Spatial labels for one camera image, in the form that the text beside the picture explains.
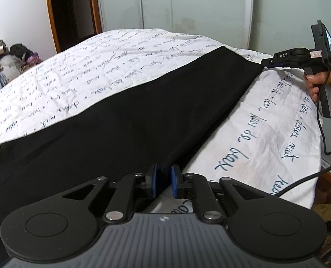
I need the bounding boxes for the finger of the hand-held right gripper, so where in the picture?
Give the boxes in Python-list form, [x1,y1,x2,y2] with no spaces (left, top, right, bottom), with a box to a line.
[262,57,290,69]

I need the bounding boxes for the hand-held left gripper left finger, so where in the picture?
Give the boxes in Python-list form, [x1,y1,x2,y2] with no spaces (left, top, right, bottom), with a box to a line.
[62,163,158,224]

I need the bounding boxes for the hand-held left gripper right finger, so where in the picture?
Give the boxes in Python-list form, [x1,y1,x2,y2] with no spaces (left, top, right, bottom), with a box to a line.
[170,165,266,224]

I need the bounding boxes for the black pants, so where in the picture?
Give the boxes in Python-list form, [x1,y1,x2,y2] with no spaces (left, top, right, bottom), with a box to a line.
[0,46,263,257]

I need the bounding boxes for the pale green wardrobe doors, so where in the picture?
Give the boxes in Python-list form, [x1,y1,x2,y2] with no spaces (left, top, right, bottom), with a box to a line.
[96,0,331,62]

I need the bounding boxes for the white script-printed bedspread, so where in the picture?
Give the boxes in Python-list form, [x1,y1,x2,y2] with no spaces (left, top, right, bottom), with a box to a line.
[0,28,322,210]

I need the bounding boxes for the pile of clothes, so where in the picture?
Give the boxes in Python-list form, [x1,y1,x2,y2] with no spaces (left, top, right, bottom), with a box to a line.
[0,36,43,99]

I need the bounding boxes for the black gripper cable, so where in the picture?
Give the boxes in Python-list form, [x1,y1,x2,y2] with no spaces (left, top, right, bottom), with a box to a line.
[274,73,331,196]

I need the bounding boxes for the wooden bed frame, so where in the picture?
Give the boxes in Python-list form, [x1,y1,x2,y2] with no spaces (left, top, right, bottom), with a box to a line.
[312,159,331,210]

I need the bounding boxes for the wooden door frame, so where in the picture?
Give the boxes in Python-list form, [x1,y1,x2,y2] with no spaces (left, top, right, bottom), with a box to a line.
[44,0,103,53]

